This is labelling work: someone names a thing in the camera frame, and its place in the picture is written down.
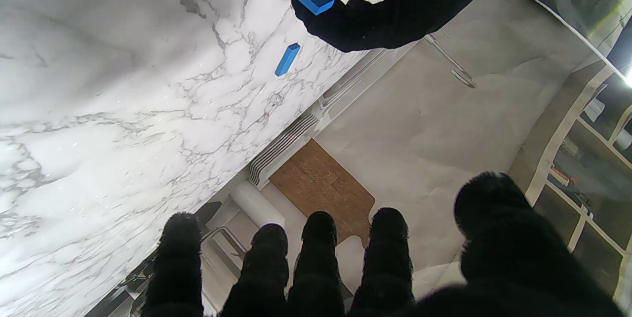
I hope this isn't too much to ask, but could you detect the brown wooden cutting board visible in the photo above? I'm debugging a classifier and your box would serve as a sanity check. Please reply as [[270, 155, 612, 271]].
[[269, 139, 376, 248]]

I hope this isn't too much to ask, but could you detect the white cylindrical candle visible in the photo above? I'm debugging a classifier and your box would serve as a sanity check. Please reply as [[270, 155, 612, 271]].
[[230, 180, 286, 230]]

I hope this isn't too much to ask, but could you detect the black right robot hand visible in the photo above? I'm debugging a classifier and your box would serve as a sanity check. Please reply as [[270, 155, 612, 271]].
[[142, 171, 624, 317]]

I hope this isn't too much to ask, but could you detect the chrome kitchen faucet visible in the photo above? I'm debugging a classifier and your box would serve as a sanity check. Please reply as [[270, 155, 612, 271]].
[[424, 34, 476, 89]]

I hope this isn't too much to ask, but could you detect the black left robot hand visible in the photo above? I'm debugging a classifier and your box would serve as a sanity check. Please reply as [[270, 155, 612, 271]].
[[291, 0, 525, 53]]

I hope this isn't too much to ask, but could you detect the stack of white plates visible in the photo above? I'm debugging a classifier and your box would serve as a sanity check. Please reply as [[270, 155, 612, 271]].
[[248, 112, 320, 188]]

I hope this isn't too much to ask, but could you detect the large steel stock pot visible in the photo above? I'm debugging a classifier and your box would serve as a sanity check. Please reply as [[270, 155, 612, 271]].
[[197, 201, 257, 310]]

